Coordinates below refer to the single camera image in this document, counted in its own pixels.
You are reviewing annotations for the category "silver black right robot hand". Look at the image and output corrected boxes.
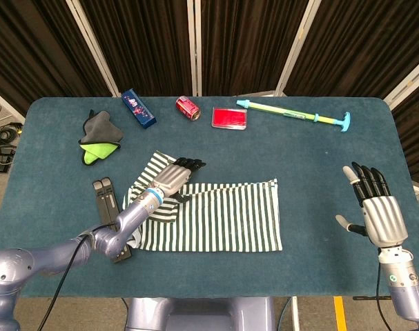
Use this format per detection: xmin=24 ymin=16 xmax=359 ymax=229
xmin=335 ymin=161 xmax=409 ymax=249

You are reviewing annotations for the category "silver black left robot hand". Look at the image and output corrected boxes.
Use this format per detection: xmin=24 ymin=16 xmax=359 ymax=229
xmin=153 ymin=157 xmax=206 ymax=204

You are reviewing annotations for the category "green white striped T-shirt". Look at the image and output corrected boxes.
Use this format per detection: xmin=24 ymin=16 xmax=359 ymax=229
xmin=121 ymin=150 xmax=284 ymax=255

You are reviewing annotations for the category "black folding laptop stand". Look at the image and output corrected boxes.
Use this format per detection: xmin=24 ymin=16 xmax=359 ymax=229
xmin=92 ymin=177 xmax=133 ymax=265

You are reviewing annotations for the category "red soda can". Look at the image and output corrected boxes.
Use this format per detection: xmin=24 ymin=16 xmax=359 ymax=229
xmin=175 ymin=95 xmax=202 ymax=122

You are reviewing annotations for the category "dark blue rectangular box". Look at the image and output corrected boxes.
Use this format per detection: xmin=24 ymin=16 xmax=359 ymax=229
xmin=121 ymin=88 xmax=157 ymax=130

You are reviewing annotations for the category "red ink pad case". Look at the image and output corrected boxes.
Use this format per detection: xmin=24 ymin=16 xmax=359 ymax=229
xmin=211 ymin=106 xmax=249 ymax=132

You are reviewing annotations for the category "green grey microfiber cloth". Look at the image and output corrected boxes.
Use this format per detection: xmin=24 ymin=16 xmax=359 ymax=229
xmin=77 ymin=109 xmax=124 ymax=166

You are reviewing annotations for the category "dark brown pleated curtain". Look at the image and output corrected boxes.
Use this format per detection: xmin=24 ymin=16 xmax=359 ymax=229
xmin=78 ymin=0 xmax=197 ymax=97
xmin=284 ymin=0 xmax=419 ymax=99
xmin=0 ymin=0 xmax=114 ymax=117
xmin=200 ymin=0 xmax=311 ymax=97
xmin=390 ymin=81 xmax=419 ymax=187

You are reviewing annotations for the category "yellow floor tape strip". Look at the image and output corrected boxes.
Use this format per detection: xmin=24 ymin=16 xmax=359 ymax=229
xmin=333 ymin=295 xmax=347 ymax=331

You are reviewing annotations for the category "green blue toy water pump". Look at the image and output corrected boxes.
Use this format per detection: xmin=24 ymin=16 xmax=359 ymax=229
xmin=236 ymin=99 xmax=352 ymax=133

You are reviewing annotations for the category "white table leg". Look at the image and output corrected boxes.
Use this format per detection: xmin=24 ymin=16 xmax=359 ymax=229
xmin=291 ymin=296 xmax=300 ymax=331

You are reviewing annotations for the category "grey-blue robot torso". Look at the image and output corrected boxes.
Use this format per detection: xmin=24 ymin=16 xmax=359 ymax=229
xmin=124 ymin=296 xmax=277 ymax=331

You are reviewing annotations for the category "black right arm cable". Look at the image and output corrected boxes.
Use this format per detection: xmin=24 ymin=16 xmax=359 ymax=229
xmin=374 ymin=261 xmax=391 ymax=331

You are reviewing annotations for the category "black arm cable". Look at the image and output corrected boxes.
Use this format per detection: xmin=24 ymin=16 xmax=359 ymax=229
xmin=36 ymin=223 xmax=117 ymax=331
xmin=374 ymin=261 xmax=391 ymax=331

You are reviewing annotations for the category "white partition frame post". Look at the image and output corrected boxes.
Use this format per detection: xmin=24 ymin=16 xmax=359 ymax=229
xmin=383 ymin=63 xmax=419 ymax=108
xmin=275 ymin=0 xmax=323 ymax=97
xmin=0 ymin=84 xmax=26 ymax=125
xmin=186 ymin=0 xmax=203 ymax=97
xmin=66 ymin=0 xmax=122 ymax=98

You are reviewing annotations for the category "blue cable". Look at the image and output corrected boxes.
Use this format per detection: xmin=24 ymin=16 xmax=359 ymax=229
xmin=277 ymin=296 xmax=295 ymax=331

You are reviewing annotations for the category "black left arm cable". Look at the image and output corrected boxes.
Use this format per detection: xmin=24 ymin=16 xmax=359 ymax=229
xmin=36 ymin=223 xmax=117 ymax=331

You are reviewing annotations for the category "black floor cable bundle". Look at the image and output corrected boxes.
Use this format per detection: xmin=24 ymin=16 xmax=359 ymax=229
xmin=0 ymin=98 xmax=23 ymax=173

